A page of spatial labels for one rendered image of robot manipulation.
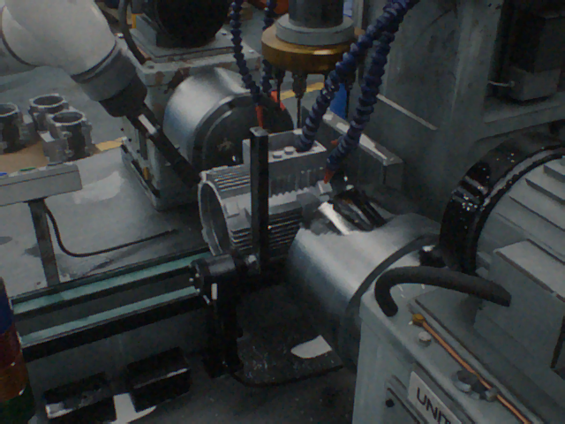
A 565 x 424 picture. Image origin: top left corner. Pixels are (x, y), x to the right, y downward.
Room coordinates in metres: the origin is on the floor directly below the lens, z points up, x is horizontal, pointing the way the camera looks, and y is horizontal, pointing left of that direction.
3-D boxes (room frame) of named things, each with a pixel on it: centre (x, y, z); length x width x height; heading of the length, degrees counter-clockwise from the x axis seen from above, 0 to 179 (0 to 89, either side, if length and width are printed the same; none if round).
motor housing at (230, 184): (1.04, 0.03, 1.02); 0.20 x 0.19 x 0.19; 116
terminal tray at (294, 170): (1.06, -0.01, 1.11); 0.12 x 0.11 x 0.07; 116
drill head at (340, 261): (0.77, -0.17, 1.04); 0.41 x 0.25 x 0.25; 27
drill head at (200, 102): (1.38, 0.14, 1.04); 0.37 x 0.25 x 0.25; 27
